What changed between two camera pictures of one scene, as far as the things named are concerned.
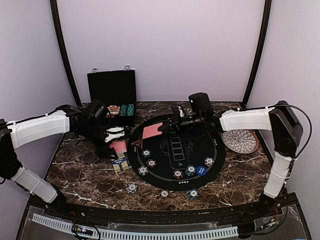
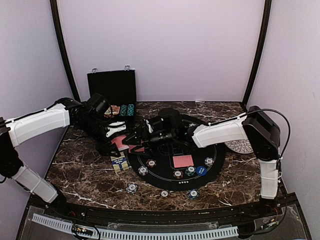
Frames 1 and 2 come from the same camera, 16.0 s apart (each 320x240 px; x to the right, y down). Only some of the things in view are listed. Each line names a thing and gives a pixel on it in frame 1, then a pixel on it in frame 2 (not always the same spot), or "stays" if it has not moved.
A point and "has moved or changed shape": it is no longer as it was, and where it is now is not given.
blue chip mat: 209,161 stays
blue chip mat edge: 143,170 stays
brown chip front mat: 178,174 stays
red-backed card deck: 120,146 has moved or changed shape
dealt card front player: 151,131 has moved or changed shape
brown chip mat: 151,163 stays
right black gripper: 174,123 -> 138,132
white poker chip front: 164,194 stays
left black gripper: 103,152 stays
